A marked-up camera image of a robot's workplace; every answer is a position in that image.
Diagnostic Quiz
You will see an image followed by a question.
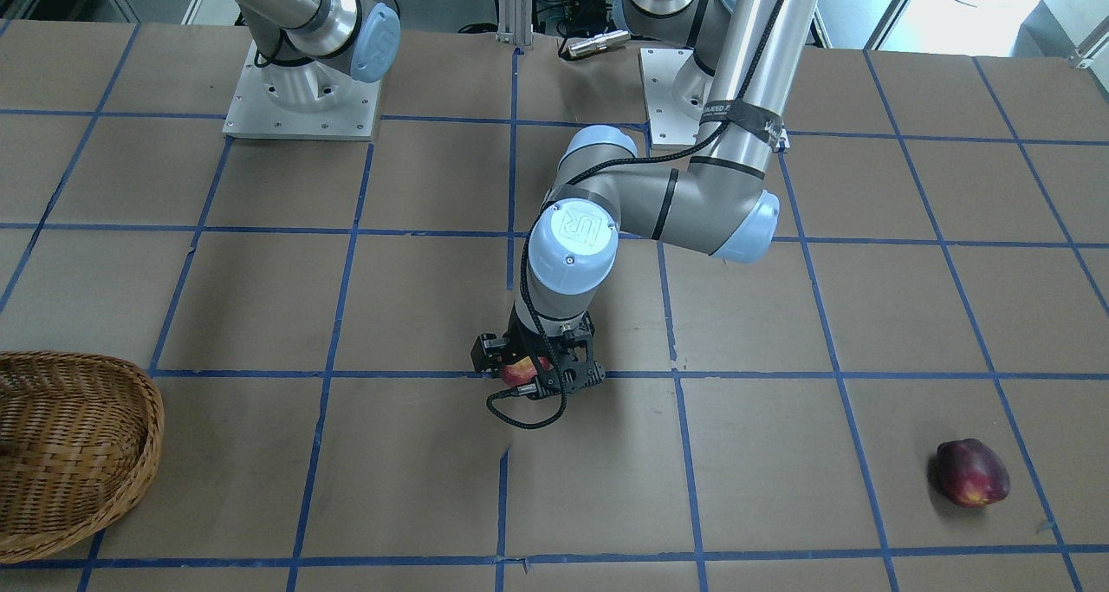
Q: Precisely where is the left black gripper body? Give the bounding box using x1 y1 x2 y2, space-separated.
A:
489 312 597 400

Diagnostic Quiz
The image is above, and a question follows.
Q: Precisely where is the red yellow apple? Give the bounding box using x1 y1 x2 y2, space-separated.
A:
496 356 552 389

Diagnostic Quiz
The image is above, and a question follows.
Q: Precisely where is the dark red apple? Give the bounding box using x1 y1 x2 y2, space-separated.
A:
932 439 1011 509

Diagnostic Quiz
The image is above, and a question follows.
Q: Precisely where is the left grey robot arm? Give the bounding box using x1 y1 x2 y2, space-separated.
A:
471 0 820 400

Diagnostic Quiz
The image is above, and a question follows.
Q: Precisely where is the wicker basket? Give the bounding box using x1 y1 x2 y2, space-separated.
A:
1 351 165 564

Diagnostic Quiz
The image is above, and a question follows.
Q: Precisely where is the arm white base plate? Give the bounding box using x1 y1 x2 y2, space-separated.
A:
222 43 380 142
640 47 713 156

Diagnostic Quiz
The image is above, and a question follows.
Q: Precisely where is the silver cable connector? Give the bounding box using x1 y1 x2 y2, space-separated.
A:
558 29 631 62

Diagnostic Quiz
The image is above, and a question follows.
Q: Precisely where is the aluminium frame post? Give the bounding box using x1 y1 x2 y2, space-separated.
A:
495 0 535 51

